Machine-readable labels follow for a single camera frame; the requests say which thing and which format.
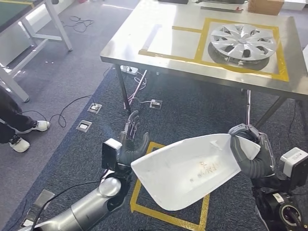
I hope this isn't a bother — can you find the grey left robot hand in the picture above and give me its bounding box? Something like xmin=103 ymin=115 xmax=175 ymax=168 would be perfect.
xmin=119 ymin=110 xmax=150 ymax=167

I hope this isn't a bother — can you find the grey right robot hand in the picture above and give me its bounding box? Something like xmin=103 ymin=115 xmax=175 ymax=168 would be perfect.
xmin=228 ymin=123 xmax=276 ymax=179

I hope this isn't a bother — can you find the white plastic car part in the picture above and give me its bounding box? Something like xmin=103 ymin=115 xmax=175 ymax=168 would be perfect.
xmin=131 ymin=133 xmax=261 ymax=212

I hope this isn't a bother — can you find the white power strip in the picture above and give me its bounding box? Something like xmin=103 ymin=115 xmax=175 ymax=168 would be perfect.
xmin=120 ymin=65 xmax=138 ymax=76

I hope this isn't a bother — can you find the steel table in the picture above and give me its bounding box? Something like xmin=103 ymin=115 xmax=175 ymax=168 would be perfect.
xmin=100 ymin=0 xmax=308 ymax=128

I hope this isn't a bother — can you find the silver wheel hubcap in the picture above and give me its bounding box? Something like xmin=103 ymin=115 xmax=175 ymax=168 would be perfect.
xmin=208 ymin=23 xmax=277 ymax=66

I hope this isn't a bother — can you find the person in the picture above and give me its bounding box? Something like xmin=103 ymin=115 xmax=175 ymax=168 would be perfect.
xmin=0 ymin=86 xmax=51 ymax=153

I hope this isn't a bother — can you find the cardboard box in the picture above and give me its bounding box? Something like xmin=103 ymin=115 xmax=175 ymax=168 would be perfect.
xmin=248 ymin=0 xmax=285 ymax=16

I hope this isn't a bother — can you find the green top white desk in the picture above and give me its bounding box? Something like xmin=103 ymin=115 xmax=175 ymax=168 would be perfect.
xmin=0 ymin=0 xmax=72 ymax=103

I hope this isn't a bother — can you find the grey flat panel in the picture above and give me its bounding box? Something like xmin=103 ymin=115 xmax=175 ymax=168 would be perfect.
xmin=200 ymin=5 xmax=243 ymax=13

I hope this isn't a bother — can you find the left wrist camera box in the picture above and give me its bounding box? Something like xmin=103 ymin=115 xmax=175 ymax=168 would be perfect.
xmin=101 ymin=138 xmax=122 ymax=171

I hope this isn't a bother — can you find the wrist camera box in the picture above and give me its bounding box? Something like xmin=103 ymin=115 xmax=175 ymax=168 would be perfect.
xmin=101 ymin=138 xmax=122 ymax=171
xmin=279 ymin=147 xmax=308 ymax=189

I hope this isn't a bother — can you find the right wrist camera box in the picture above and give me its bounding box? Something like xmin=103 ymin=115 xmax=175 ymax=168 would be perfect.
xmin=279 ymin=147 xmax=308 ymax=189

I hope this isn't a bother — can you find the pink white cable bundle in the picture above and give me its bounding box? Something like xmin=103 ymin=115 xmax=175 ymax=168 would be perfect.
xmin=124 ymin=70 xmax=148 ymax=110

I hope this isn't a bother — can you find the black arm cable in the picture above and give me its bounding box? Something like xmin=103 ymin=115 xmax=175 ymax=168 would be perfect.
xmin=29 ymin=180 xmax=102 ymax=231

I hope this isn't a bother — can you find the black tangled floor cable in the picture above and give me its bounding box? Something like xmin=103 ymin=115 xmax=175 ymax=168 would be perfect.
xmin=61 ymin=16 xmax=94 ymax=33

